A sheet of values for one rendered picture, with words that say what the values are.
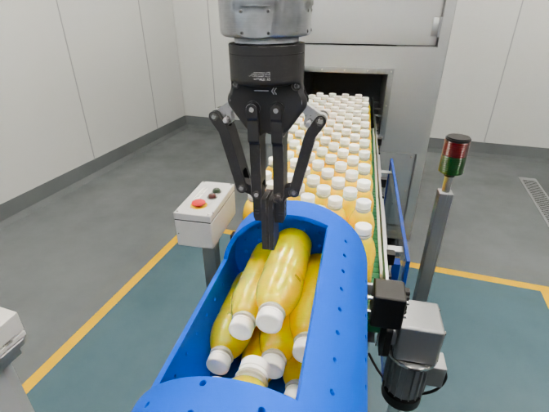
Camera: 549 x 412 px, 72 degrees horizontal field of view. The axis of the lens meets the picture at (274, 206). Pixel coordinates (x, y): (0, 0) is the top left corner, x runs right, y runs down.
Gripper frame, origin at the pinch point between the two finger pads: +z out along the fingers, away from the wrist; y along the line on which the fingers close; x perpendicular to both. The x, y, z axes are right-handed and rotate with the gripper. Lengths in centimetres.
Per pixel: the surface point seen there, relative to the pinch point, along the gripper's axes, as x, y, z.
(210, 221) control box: 37, -25, 24
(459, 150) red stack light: 62, 36, 10
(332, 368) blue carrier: -9.2, 9.2, 13.2
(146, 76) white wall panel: 388, -245, 49
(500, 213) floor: 275, 135, 135
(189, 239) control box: 37, -31, 30
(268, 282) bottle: 4.7, -1.7, 13.8
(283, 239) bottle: 16.1, -1.5, 13.4
